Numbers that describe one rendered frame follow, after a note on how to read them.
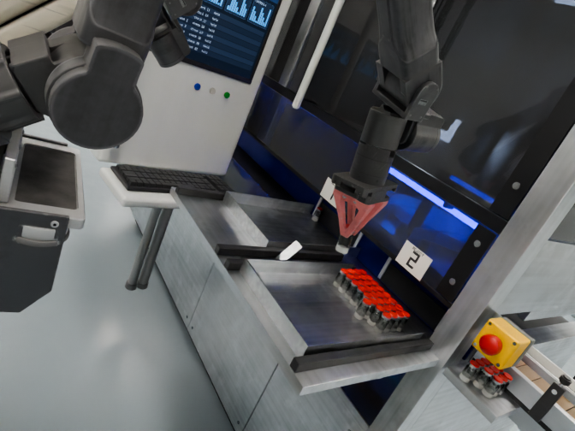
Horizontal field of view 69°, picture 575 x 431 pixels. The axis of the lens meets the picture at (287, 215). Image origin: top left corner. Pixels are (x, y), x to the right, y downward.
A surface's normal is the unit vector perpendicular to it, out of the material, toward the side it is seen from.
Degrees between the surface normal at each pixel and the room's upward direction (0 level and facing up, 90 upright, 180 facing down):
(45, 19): 90
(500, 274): 90
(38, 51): 39
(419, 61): 102
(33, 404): 0
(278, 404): 90
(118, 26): 85
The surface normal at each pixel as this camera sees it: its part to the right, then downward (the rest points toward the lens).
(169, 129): 0.60, 0.52
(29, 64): 0.43, 0.65
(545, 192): -0.77, -0.10
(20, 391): 0.39, -0.85
